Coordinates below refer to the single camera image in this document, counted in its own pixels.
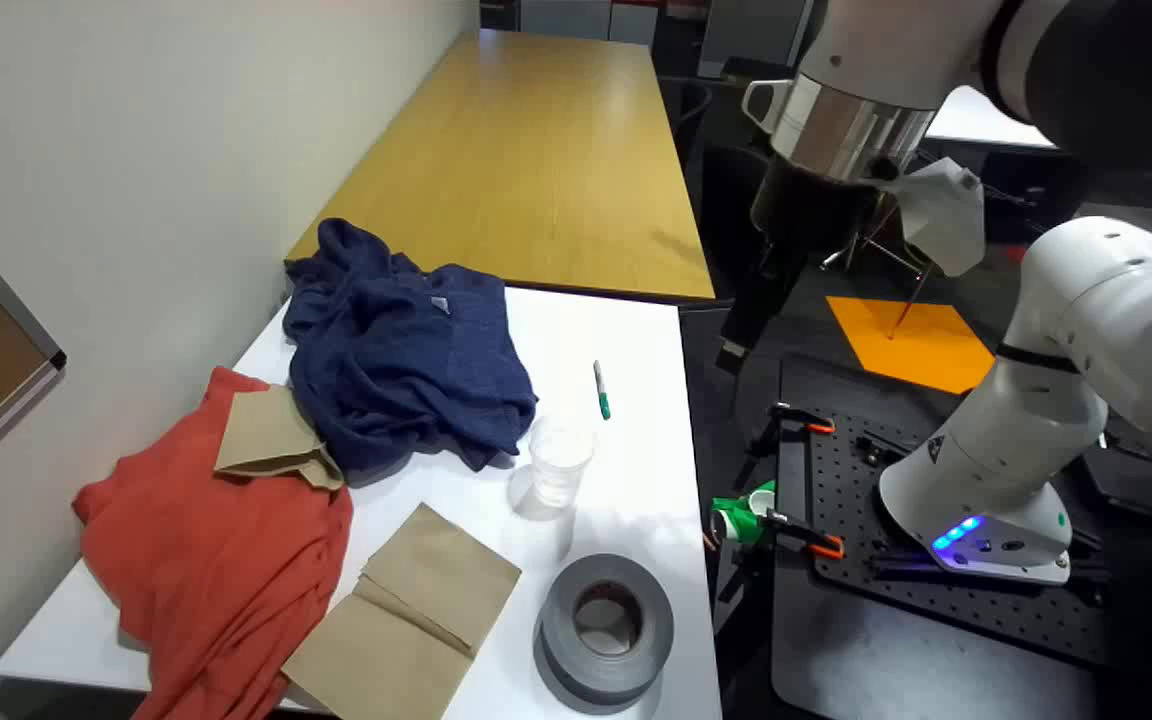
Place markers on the grey duct tape roll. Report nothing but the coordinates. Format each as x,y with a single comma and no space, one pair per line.
607,624

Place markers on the navy blue cloth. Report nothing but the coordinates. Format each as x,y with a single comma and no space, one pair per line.
401,362

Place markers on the white device with blue light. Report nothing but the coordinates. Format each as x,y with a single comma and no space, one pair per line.
871,534

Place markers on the orange red cloth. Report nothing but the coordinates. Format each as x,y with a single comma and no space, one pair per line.
220,575

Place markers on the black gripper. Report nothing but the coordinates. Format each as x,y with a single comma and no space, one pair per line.
809,214

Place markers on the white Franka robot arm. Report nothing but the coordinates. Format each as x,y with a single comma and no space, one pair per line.
1070,344

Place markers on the clear plastic cup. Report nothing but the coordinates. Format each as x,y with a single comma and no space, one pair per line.
559,464

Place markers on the large brown folded cloth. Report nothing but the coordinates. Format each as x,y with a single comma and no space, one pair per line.
401,615

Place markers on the black clamp with orange tip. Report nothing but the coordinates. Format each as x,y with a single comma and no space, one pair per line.
809,537
801,427

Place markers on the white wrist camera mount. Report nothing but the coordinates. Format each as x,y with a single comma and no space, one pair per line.
940,214

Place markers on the green pen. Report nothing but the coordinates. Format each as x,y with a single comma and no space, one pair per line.
598,389

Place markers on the small tan folded cloth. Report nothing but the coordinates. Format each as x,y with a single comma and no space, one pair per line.
269,440

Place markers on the wooden table beside blue cloth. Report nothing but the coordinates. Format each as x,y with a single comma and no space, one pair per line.
537,163

